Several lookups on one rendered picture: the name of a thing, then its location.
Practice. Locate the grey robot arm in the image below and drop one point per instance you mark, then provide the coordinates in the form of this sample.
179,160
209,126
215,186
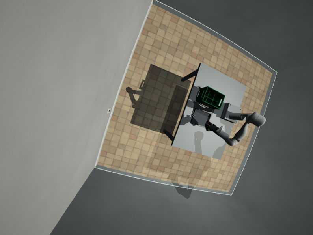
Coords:
254,118

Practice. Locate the dark green crate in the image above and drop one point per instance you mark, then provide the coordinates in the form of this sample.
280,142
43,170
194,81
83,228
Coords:
210,97

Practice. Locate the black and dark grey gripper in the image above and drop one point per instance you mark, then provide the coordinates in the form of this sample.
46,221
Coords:
216,129

